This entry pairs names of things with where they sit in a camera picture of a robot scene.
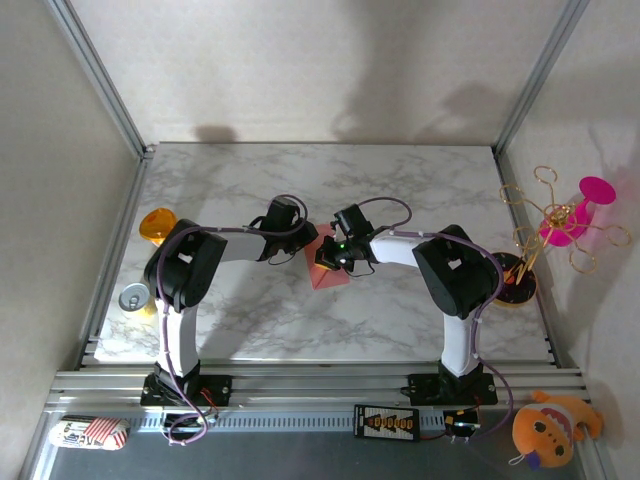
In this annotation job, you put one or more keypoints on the pink cloth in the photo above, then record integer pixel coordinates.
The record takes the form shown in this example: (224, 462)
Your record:
(327, 281)

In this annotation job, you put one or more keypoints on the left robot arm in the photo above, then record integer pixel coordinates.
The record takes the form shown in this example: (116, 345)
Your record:
(185, 270)

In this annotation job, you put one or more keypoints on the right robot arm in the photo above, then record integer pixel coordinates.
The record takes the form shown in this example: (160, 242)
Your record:
(455, 275)

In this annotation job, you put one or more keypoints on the orange translucent cup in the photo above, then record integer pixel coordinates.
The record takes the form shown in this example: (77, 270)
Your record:
(155, 222)

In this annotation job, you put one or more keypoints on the aluminium front rails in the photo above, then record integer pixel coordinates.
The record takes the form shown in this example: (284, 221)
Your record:
(320, 385)

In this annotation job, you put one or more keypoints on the silver tin can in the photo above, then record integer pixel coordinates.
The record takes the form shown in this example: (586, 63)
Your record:
(132, 297)

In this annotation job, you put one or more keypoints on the black charger board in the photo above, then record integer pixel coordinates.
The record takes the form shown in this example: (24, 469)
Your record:
(385, 422)

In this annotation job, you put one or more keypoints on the black round gold-rimmed disc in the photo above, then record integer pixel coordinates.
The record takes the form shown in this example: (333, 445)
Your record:
(522, 290)

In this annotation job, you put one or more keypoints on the black yellow power connector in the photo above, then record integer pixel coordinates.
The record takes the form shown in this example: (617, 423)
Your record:
(457, 421)

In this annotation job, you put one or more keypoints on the pink plastic wine glass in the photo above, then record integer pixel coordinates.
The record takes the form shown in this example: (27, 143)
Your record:
(597, 190)

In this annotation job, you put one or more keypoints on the orange plush toy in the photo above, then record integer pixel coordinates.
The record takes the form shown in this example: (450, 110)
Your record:
(545, 430)

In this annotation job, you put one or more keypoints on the red striped snack bag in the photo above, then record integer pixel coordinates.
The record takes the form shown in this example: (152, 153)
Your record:
(90, 432)

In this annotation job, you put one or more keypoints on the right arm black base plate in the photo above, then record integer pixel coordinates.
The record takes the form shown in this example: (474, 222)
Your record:
(422, 387)

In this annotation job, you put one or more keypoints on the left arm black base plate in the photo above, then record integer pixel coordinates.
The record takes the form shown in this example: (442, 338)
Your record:
(220, 387)

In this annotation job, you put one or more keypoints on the aluminium side rail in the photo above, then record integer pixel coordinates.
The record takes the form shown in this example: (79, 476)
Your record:
(550, 325)
(122, 225)

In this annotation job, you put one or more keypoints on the aluminium frame post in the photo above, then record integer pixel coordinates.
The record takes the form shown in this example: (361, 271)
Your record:
(101, 75)
(540, 75)

